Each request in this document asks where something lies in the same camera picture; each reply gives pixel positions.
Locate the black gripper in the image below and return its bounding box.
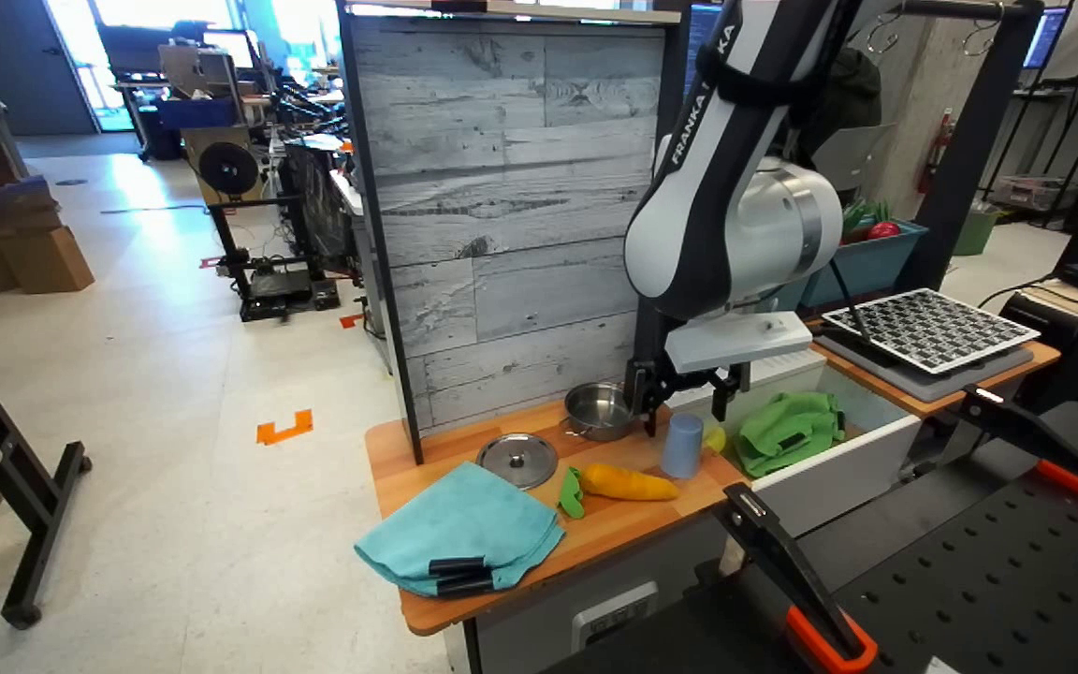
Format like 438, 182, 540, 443
620, 355, 749, 439

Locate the light blue plastic cup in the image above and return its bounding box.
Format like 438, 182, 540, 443
663, 416, 705, 479

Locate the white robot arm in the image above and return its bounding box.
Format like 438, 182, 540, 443
620, 0, 862, 430

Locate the green cloth in sink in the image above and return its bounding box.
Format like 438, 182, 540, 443
736, 393, 847, 476

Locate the light blue cloth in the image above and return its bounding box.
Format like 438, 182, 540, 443
355, 465, 565, 597

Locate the yellow banana toy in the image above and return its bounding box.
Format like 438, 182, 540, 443
705, 418, 729, 453

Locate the small steel pot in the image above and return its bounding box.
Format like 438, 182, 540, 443
565, 380, 639, 443

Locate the white toy sink unit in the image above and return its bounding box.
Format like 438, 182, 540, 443
723, 358, 920, 535

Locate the wooden counter top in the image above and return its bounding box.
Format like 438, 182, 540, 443
353, 400, 741, 637

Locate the steel pot lid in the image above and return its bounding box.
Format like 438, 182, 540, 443
474, 435, 557, 486

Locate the checkerboard calibration board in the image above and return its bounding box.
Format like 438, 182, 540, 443
822, 287, 1032, 375

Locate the black orange clamp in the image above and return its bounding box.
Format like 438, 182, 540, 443
723, 484, 881, 674
960, 384, 1078, 496

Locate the grey wood backsplash panel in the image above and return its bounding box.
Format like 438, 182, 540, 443
342, 6, 673, 449

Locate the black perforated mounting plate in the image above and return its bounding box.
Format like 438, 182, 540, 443
837, 479, 1078, 674

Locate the black 3d printer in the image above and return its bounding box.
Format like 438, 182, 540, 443
184, 128, 342, 323

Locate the cardboard box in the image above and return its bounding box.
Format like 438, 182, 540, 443
0, 175, 93, 290

